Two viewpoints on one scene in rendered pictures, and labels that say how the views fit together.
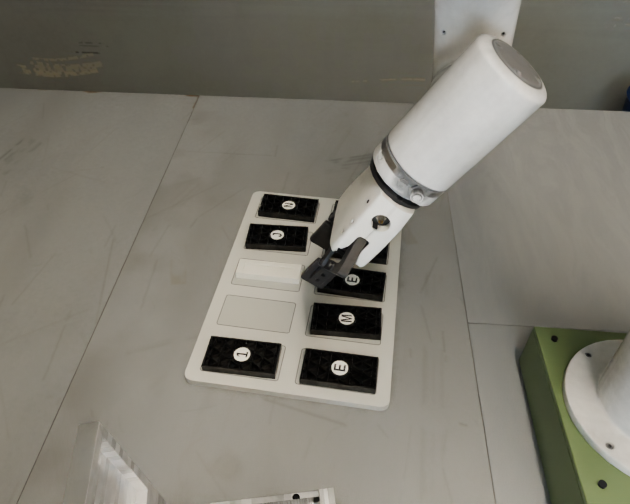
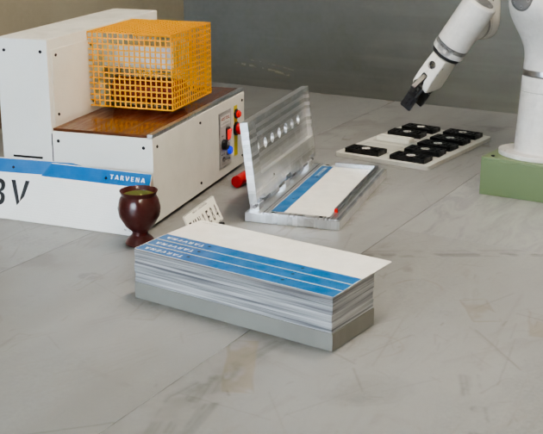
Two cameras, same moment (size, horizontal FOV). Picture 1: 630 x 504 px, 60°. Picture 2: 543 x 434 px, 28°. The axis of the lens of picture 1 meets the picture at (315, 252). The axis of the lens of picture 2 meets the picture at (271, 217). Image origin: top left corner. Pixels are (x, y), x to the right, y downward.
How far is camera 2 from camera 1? 2.33 m
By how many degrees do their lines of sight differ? 34
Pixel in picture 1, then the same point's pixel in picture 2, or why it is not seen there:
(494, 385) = not seen: hidden behind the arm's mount
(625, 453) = (509, 151)
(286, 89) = not seen: hidden behind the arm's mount
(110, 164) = (325, 113)
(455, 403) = (463, 173)
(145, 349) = (320, 148)
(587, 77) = not seen: outside the picture
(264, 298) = (387, 144)
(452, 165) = (457, 36)
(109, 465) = (304, 108)
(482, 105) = (464, 10)
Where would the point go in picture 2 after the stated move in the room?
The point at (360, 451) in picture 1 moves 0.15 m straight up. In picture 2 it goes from (406, 174) to (408, 114)
